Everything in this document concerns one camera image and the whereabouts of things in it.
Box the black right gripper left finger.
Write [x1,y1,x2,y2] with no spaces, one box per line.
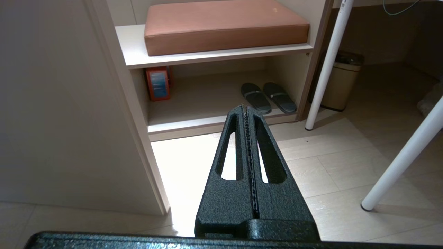
[195,105,258,239]

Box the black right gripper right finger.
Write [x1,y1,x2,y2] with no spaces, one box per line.
[242,107,320,241]

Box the beige door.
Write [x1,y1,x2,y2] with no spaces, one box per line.
[0,0,171,216]

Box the dark grey slipper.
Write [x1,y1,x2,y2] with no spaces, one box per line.
[263,82,297,114]
[241,82,272,115]

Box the white round table leg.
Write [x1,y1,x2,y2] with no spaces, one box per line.
[360,97,443,212]
[305,0,355,131]

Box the orange box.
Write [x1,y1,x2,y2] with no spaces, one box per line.
[145,67,173,102]

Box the beige trash bin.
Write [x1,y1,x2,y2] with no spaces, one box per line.
[310,50,365,112]

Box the cream shelf cabinet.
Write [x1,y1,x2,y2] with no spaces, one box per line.
[114,0,338,142]

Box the terracotta seat cushion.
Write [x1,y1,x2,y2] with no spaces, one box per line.
[144,0,310,57]

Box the blue cable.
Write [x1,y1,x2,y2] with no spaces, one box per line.
[382,0,421,16]

